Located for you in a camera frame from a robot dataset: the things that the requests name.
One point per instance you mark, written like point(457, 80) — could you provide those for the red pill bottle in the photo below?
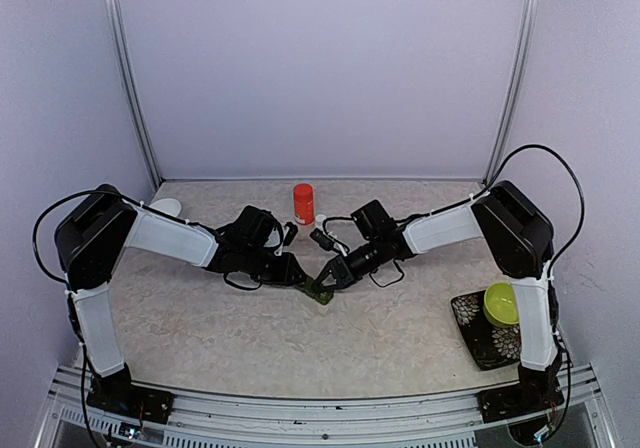
point(303, 200)

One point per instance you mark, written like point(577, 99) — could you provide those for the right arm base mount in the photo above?
point(512, 401)

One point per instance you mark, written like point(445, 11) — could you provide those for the lime green bowl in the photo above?
point(500, 306)

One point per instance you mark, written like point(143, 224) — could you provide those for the white bowl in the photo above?
point(168, 206)

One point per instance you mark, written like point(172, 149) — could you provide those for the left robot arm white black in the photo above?
point(91, 240)

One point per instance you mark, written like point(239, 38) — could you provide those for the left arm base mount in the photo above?
point(133, 401)

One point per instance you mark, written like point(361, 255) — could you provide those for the black floral square plate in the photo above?
point(491, 347)

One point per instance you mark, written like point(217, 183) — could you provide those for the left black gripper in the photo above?
point(284, 277)

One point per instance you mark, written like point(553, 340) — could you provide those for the white pill bottle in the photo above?
point(319, 220)

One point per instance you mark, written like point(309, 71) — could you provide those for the green weekly pill organizer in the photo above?
point(308, 289)

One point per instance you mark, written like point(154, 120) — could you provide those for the aluminium front rail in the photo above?
point(205, 419)

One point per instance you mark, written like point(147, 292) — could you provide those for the left aluminium frame post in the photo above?
point(118, 31)

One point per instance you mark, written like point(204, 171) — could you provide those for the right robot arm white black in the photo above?
point(519, 237)

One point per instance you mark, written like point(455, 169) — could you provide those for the aluminium frame post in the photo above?
point(118, 31)
point(517, 74)

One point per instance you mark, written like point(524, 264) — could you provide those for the right aluminium frame post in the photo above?
point(517, 74)

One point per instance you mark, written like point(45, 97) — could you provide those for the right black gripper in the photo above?
point(340, 272)

